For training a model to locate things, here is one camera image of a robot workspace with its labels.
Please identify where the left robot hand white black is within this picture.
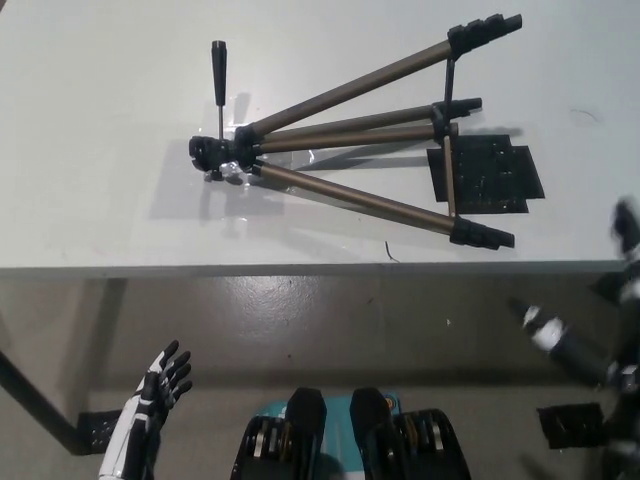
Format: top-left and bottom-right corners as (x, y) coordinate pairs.
(106, 340), (194, 452)

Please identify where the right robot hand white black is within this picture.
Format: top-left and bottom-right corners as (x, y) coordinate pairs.
(507, 195), (640, 402)

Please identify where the black and bronze camera tripod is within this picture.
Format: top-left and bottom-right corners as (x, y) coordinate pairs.
(188, 13), (525, 251)

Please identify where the dark metal table leg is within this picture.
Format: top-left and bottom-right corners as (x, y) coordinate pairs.
(0, 347), (86, 456)

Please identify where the robot torso black and teal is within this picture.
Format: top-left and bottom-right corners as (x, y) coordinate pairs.
(229, 385), (474, 480)

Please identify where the black floor tape patch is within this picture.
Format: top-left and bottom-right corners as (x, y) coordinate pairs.
(536, 401), (609, 450)
(78, 408), (125, 454)

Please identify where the black tape patch on table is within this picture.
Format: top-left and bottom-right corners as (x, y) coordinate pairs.
(427, 133), (546, 216)

